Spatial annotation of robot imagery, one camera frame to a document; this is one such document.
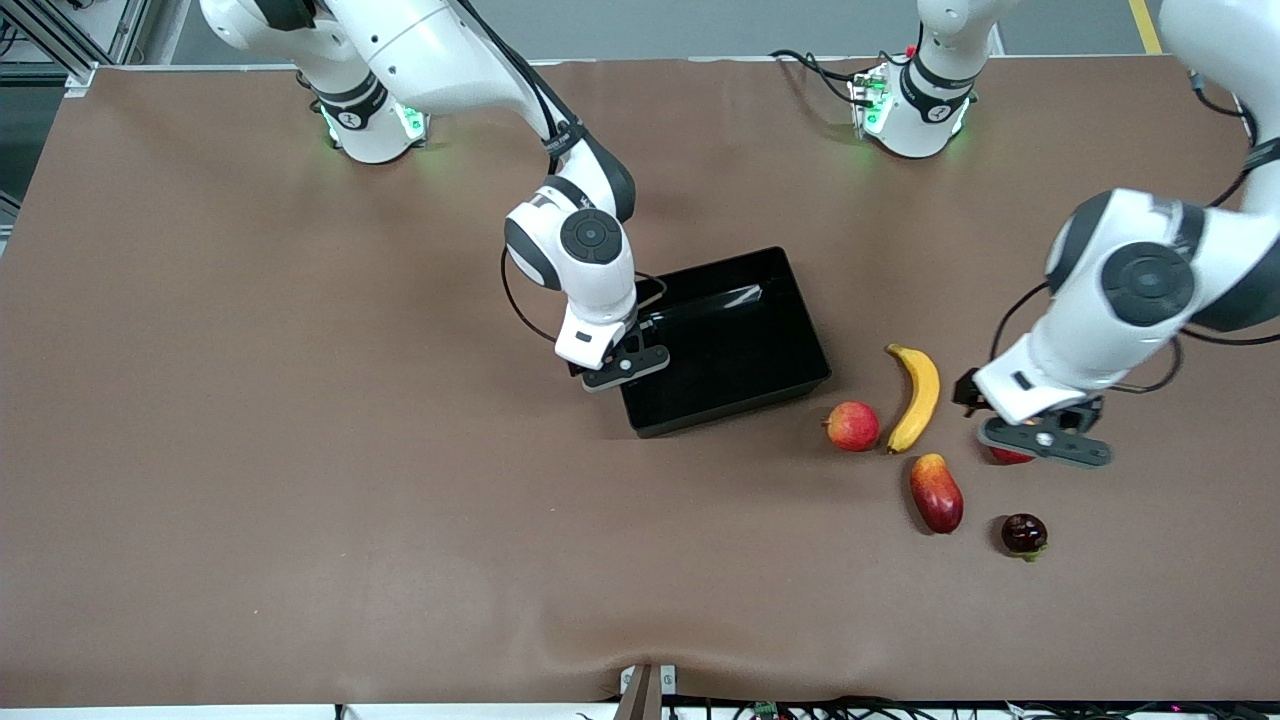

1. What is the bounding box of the red yellow mango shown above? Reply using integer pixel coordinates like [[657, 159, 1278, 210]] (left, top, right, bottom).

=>
[[909, 452, 965, 535]]

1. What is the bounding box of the black plastic box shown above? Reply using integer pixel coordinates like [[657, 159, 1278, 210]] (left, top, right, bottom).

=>
[[570, 246, 833, 440]]

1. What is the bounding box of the metal table clamp bracket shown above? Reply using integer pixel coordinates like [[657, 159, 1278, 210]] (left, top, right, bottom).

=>
[[618, 663, 678, 720]]

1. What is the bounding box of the yellow banana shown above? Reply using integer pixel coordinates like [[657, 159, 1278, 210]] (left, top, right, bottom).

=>
[[886, 343, 942, 456]]

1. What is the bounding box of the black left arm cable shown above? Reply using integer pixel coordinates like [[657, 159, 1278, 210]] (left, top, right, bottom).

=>
[[988, 65, 1280, 396]]

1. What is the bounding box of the aluminium frame profile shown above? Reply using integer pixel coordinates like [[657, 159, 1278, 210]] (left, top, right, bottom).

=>
[[0, 0, 141, 86]]

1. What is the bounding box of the black base cable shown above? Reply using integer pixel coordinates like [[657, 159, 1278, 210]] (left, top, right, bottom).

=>
[[768, 48, 886, 106]]

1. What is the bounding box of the fabric table cover mat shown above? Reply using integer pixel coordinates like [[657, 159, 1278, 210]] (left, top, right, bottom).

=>
[[0, 55, 1280, 708]]

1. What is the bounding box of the round red apple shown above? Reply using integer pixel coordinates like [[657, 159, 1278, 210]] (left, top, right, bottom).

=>
[[823, 400, 882, 453]]

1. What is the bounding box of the dark purple mangosteen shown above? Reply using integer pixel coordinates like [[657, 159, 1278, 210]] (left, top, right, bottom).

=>
[[1001, 513, 1049, 563]]

